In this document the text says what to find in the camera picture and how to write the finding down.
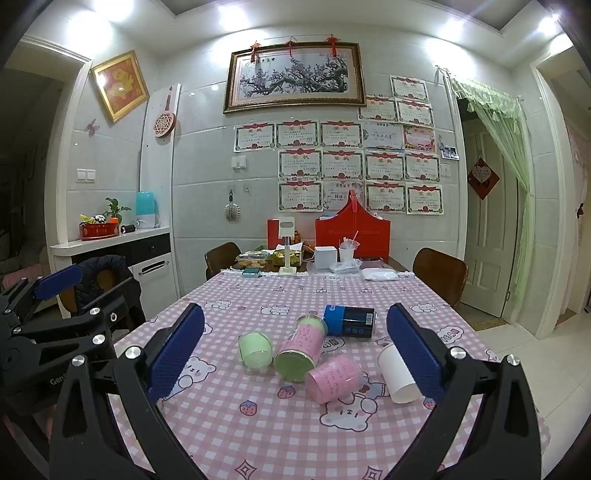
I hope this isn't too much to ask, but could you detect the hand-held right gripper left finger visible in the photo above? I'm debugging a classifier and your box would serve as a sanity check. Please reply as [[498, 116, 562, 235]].
[[48, 302, 208, 480]]

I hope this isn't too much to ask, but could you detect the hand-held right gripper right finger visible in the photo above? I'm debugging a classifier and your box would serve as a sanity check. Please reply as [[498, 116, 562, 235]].
[[383, 302, 543, 480]]

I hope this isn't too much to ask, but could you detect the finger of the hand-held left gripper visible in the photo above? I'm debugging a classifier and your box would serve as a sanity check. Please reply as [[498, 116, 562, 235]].
[[15, 294, 133, 361], [0, 264, 85, 325]]

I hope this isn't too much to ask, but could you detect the white paper cup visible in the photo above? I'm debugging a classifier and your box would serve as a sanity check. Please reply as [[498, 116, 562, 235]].
[[377, 342, 421, 405]]

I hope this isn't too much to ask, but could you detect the blue and black cup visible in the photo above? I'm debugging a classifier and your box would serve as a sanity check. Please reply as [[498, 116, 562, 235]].
[[322, 304, 378, 339]]

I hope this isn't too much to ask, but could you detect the light green cup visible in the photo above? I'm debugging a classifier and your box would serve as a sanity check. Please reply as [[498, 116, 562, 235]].
[[238, 329, 273, 369]]

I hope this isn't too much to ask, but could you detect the pink cup with green ends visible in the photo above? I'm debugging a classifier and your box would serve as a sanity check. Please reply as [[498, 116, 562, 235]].
[[273, 314, 329, 383]]

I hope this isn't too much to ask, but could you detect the white cup with straws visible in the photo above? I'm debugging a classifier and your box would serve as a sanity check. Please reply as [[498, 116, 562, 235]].
[[339, 233, 361, 267]]

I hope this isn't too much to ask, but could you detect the brown wooden chair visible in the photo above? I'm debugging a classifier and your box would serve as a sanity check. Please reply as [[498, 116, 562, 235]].
[[412, 247, 469, 309], [205, 242, 243, 280], [60, 268, 117, 319]]

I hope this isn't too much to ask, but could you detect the dark jacket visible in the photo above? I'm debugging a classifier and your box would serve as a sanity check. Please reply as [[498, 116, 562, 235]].
[[58, 255, 147, 331]]

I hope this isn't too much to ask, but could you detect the red planter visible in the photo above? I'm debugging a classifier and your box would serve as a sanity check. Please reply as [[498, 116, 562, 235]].
[[79, 221, 120, 241]]

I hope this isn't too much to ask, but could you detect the white and black cabinet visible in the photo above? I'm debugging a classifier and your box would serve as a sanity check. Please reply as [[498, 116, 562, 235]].
[[50, 228, 180, 315]]

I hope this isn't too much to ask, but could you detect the green potted plant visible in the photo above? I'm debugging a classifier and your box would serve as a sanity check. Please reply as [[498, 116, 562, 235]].
[[103, 197, 126, 225]]

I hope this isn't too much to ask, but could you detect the pink checked tablecloth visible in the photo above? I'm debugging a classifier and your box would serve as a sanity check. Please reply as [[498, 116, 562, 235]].
[[108, 270, 553, 480]]

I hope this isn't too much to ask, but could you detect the teal humidifier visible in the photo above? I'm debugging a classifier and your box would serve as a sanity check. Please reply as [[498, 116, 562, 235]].
[[135, 190, 162, 230]]

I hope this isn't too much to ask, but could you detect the snack tray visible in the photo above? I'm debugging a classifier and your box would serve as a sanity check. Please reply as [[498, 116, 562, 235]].
[[235, 251, 269, 271]]

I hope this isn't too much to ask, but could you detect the white panel door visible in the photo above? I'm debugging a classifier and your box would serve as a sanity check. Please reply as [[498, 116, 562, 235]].
[[461, 119, 520, 318]]

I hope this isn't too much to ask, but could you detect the white square box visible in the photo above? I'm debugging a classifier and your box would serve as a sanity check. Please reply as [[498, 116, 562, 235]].
[[313, 246, 337, 271]]

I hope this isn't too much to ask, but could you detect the red gift bag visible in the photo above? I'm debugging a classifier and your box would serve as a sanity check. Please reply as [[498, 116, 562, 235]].
[[315, 189, 393, 260]]

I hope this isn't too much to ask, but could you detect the golden snack pack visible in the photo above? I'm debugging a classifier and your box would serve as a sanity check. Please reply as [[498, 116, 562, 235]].
[[271, 251, 304, 269]]

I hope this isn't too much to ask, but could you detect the small red box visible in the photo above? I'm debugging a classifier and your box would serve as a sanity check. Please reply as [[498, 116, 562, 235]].
[[266, 219, 297, 248]]

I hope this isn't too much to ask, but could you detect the white phone stand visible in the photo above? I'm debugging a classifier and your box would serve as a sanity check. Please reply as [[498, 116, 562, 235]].
[[278, 215, 299, 277]]

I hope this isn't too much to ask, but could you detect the red diamond door decoration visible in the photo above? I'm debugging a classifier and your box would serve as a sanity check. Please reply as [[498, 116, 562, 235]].
[[467, 157, 501, 200]]

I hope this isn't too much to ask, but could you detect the round pink fan ornament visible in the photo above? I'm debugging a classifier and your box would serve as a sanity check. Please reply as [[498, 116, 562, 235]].
[[153, 85, 178, 138]]

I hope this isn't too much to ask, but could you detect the group of award certificates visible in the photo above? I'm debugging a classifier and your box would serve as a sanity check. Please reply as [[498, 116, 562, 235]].
[[233, 75, 444, 216]]

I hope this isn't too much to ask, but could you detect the gold framed red picture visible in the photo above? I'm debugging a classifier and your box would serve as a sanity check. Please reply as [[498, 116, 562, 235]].
[[89, 50, 150, 123]]

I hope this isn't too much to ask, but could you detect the green lace curtain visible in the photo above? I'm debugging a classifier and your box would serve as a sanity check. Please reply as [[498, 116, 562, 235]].
[[449, 76, 533, 302]]

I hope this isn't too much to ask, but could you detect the framed plum blossom painting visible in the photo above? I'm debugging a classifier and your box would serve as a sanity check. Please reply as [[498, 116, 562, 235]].
[[222, 41, 367, 115]]

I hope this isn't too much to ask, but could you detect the wall hook with brush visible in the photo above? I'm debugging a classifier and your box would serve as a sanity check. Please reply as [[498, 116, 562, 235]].
[[222, 186, 242, 220]]

